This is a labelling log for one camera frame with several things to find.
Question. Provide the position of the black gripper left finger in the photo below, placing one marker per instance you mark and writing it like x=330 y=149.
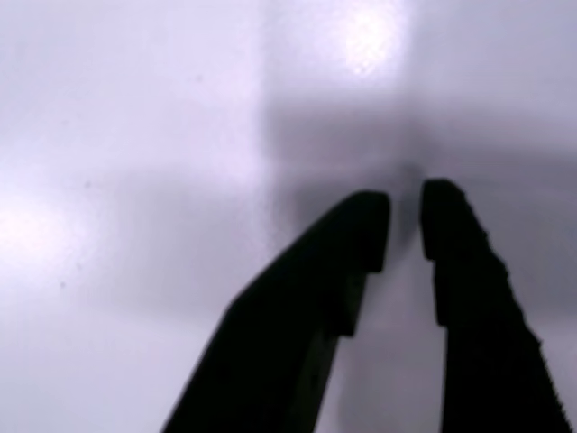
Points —
x=288 y=325

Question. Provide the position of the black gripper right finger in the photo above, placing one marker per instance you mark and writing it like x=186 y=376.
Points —
x=478 y=343

